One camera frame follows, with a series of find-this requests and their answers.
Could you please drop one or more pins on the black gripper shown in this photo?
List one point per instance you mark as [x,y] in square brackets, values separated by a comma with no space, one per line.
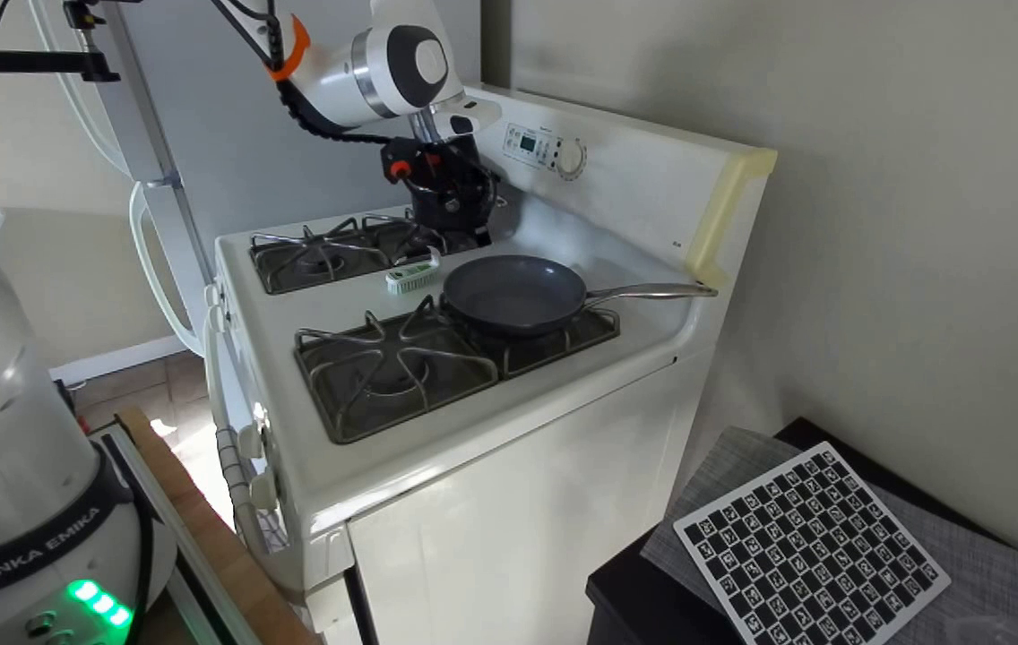
[438,160]

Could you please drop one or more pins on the dark grey frying pan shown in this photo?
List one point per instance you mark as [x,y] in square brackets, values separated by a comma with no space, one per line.
[513,293]

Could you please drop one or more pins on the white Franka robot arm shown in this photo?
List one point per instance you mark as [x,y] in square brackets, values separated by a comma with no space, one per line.
[351,72]

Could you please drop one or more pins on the black grate under pan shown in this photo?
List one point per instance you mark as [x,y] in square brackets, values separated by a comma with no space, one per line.
[404,370]

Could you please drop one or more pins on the black saucepan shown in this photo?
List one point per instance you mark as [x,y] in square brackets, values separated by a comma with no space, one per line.
[475,223]

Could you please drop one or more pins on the black grate under pot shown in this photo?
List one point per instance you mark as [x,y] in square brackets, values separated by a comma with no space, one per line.
[315,254]

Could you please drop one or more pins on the round white stove dial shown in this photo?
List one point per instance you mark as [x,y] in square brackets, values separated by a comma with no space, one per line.
[571,155]

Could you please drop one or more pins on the white refrigerator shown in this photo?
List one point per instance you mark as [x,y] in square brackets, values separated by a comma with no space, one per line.
[209,121]

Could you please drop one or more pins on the white gas stove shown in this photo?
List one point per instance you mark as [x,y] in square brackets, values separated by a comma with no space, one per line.
[509,504]

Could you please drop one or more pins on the checked dish towel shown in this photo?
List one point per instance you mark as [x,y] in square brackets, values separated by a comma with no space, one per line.
[252,487]

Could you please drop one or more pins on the wooden board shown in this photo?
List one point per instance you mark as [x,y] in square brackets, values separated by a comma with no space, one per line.
[209,539]

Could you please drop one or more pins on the black pole with orange tape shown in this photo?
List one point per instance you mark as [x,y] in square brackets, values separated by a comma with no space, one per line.
[30,59]

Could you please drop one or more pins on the black low table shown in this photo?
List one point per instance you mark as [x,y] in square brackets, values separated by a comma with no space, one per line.
[628,596]

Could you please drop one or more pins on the checkered calibration board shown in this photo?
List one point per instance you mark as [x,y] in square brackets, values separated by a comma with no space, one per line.
[809,548]

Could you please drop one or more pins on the grey foam mat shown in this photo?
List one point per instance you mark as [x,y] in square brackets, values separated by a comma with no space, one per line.
[1011,596]

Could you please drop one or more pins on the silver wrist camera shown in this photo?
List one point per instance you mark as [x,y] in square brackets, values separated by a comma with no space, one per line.
[475,112]

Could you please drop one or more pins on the metal robot mounting frame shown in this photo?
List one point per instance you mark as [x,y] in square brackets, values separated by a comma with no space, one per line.
[190,609]

